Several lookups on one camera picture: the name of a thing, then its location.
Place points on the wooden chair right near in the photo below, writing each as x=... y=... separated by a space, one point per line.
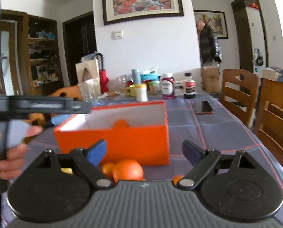
x=269 y=121

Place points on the wooden chair left far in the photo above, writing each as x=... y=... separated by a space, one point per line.
x=42 y=119

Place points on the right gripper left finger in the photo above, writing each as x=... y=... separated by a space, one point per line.
x=86 y=163

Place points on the cardboard box on table end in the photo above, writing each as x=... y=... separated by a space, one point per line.
x=211 y=79

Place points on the red folded umbrella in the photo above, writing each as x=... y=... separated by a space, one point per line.
x=102 y=74

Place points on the teal plastic container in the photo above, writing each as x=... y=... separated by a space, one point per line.
x=145 y=76

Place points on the blue tumbler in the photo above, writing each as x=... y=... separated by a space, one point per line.
x=136 y=76

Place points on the clear drinking glass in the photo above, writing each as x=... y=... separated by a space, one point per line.
x=120 y=85

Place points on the dark wooden bookshelf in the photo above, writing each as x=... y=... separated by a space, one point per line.
x=30 y=54

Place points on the black smartphone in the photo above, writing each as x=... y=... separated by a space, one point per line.
x=203 y=107

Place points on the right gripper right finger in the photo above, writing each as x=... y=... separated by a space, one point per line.
x=203 y=162

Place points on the small tangerine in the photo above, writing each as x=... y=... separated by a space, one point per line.
x=176 y=179
x=107 y=170

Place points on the framed landscape painting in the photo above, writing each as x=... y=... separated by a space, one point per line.
x=215 y=19

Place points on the white wall switch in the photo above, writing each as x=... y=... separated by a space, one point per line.
x=118 y=34

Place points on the wooden chair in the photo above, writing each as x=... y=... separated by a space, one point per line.
x=239 y=93
x=269 y=121
x=42 y=119

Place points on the small tangerine front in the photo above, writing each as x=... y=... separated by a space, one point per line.
x=176 y=179

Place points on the large orange by box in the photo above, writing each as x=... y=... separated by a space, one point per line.
x=128 y=170

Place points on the dark hanging jacket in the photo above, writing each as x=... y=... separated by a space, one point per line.
x=210 y=50

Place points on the orange cardboard box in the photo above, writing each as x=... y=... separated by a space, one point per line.
x=146 y=140

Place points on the white jar yellow lid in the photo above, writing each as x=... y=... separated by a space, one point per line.
x=141 y=92

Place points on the wooden chair right far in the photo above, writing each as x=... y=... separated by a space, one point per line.
x=239 y=93

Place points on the green mug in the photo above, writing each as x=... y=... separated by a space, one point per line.
x=130 y=91

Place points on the large orange front left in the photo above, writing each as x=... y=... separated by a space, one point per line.
x=121 y=124

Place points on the dark glass bottle red label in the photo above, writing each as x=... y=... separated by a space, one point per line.
x=189 y=86

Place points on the small tangerine behind left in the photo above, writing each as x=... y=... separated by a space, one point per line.
x=107 y=170

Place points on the framed food painting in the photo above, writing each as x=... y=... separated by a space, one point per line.
x=116 y=11

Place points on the small jar green lid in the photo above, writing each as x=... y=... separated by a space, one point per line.
x=153 y=87

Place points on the yellow mango near left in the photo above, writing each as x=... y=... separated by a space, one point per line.
x=67 y=170

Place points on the purple vitamin bottle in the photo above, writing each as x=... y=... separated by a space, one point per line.
x=167 y=86

